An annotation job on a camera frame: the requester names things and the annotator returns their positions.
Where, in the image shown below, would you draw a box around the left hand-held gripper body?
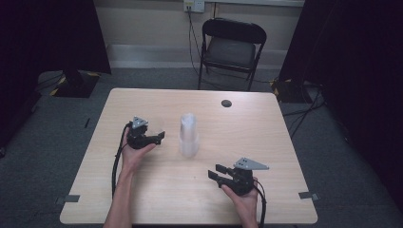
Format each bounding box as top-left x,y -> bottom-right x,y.
126,116 -> 157,150

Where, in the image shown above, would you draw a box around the person's left hand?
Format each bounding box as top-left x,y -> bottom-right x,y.
120,127 -> 158,174

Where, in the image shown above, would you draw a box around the black wall socket cable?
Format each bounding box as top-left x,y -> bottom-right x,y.
186,6 -> 203,77

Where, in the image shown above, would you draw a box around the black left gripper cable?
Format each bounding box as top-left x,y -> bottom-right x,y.
110,122 -> 133,200

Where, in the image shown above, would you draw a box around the black floor cables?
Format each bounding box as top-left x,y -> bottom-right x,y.
282,84 -> 328,141

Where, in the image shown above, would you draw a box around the black curtain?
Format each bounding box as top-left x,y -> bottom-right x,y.
278,0 -> 403,210
0,0 -> 112,150

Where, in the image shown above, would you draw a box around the white wall socket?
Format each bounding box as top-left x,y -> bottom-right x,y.
183,0 -> 206,13

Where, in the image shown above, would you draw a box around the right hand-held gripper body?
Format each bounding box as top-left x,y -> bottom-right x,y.
221,157 -> 270,197

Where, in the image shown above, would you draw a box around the grey tape piece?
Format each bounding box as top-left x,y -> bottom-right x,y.
55,194 -> 81,205
297,191 -> 320,201

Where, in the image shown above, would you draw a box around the person's right hand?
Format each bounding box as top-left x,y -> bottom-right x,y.
221,178 -> 259,219

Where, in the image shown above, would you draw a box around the black stand base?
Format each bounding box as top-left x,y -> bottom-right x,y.
271,77 -> 316,105
49,69 -> 102,99

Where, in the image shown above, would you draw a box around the black folding chair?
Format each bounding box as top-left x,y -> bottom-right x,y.
198,17 -> 268,92

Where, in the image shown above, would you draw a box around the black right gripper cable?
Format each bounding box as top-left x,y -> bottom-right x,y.
253,180 -> 268,228

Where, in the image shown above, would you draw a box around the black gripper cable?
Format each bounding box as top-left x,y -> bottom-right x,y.
253,180 -> 268,228
110,122 -> 133,200

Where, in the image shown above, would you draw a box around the stack of clear plastic cups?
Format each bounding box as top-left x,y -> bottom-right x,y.
179,112 -> 201,159

